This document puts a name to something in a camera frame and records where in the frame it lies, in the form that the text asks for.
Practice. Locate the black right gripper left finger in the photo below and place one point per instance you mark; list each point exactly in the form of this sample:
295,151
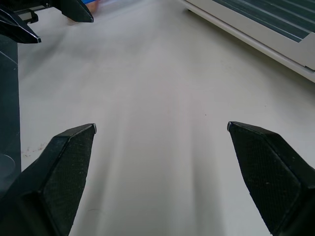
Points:
44,186

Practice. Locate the blue object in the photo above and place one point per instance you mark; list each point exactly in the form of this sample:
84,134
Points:
89,1

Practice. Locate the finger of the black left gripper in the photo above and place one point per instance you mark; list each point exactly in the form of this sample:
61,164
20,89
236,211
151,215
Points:
76,11
17,30

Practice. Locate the white framed panel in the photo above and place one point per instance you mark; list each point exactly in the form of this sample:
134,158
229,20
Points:
258,27

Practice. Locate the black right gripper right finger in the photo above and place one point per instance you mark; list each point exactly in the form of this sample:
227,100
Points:
273,177

